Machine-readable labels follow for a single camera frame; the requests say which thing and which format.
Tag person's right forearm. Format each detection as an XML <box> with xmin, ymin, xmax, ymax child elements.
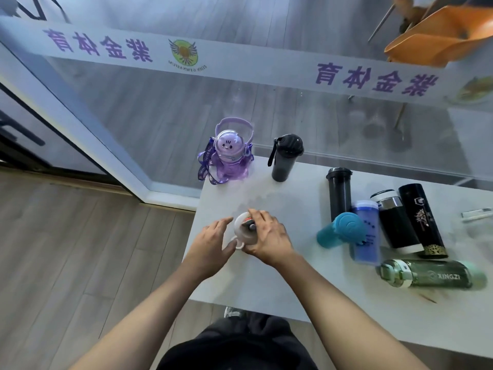
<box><xmin>275</xmin><ymin>252</ymin><xmax>430</xmax><ymax>370</ymax></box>

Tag black steel-banded thermos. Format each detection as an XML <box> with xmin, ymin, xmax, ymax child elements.
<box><xmin>370</xmin><ymin>189</ymin><xmax>425</xmax><ymax>255</ymax></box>

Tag frosted window banner strip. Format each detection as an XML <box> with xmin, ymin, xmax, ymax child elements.
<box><xmin>0</xmin><ymin>17</ymin><xmax>493</xmax><ymax>108</ymax></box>

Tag blue translucent bottle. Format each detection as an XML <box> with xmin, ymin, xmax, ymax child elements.
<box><xmin>349</xmin><ymin>200</ymin><xmax>382</xmax><ymax>266</ymax></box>

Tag person's grey shoe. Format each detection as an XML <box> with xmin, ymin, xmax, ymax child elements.
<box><xmin>224</xmin><ymin>306</ymin><xmax>251</xmax><ymax>320</ymax></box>

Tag person's dark trousers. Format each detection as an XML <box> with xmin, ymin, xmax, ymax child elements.
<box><xmin>194</xmin><ymin>311</ymin><xmax>292</xmax><ymax>343</ymax></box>

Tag black tumbler with flip lid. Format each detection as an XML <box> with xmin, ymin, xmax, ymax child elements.
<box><xmin>326</xmin><ymin>166</ymin><xmax>353</xmax><ymax>223</ymax></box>

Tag white table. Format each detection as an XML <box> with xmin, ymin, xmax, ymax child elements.
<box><xmin>183</xmin><ymin>156</ymin><xmax>493</xmax><ymax>359</ymax></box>

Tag person's left hand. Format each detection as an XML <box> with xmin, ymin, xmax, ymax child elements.
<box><xmin>184</xmin><ymin>216</ymin><xmax>238</xmax><ymax>280</ymax></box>

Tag clear bottle white lid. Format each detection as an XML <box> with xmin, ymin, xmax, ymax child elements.
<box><xmin>230</xmin><ymin>211</ymin><xmax>258</xmax><ymax>251</ymax></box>

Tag person's black shirt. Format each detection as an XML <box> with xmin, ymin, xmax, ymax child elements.
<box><xmin>157</xmin><ymin>335</ymin><xmax>318</xmax><ymax>370</ymax></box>

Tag purple cartoon kids bottle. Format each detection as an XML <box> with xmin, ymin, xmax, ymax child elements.
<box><xmin>197</xmin><ymin>117</ymin><xmax>255</xmax><ymax>186</ymax></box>

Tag teal lidded bottle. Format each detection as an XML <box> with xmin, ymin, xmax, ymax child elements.
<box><xmin>316</xmin><ymin>211</ymin><xmax>367</xmax><ymax>249</ymax></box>

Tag clear bottle beige lid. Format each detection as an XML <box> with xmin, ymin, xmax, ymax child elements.
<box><xmin>461</xmin><ymin>207</ymin><xmax>493</xmax><ymax>223</ymax></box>

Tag black bottle with strap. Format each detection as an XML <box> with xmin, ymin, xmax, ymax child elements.
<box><xmin>268</xmin><ymin>134</ymin><xmax>305</xmax><ymax>183</ymax></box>

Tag person's right hand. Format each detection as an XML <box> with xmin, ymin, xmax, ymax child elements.
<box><xmin>242</xmin><ymin>209</ymin><xmax>295</xmax><ymax>268</ymax></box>

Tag orange plastic chair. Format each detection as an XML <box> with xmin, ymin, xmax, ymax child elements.
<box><xmin>348</xmin><ymin>0</ymin><xmax>493</xmax><ymax>132</ymax></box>

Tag person's left forearm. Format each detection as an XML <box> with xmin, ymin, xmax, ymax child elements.
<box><xmin>69</xmin><ymin>262</ymin><xmax>216</xmax><ymax>370</ymax></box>

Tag black door handle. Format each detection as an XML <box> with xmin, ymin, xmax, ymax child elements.
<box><xmin>0</xmin><ymin>109</ymin><xmax>46</xmax><ymax>147</ymax></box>

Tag tall black printed thermos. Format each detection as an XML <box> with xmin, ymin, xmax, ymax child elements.
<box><xmin>397</xmin><ymin>183</ymin><xmax>449</xmax><ymax>260</ymax></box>

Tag green Xingzi bottle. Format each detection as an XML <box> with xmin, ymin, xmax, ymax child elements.
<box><xmin>376</xmin><ymin>258</ymin><xmax>488</xmax><ymax>291</ymax></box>

